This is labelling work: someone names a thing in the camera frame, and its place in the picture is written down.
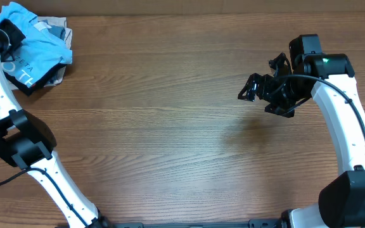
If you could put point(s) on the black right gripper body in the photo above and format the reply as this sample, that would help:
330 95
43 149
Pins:
283 95

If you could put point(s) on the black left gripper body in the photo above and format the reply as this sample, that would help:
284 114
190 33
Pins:
9 38

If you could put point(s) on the light blue t-shirt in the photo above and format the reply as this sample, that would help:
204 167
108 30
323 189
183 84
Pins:
40 53

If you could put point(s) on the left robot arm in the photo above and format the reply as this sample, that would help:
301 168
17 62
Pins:
27 142

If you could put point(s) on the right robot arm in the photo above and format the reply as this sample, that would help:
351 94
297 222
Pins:
342 202

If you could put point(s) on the folded black shirt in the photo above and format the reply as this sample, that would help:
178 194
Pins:
29 79

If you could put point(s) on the folded white cloth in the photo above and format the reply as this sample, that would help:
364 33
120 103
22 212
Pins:
58 21

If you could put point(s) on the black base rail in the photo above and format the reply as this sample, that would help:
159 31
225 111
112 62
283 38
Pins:
252 223

